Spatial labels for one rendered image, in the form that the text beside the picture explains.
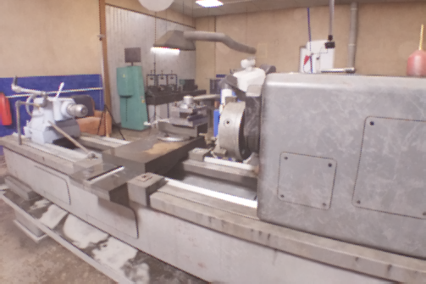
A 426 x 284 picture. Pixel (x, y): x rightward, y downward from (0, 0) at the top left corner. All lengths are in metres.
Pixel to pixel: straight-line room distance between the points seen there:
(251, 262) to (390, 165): 0.57
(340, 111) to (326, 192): 0.24
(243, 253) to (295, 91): 0.61
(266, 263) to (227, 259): 0.16
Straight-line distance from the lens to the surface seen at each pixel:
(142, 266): 1.37
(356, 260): 0.85
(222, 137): 0.94
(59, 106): 1.94
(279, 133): 0.73
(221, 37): 6.76
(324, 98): 0.70
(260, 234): 0.86
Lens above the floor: 1.34
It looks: 12 degrees down
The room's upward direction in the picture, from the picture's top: straight up
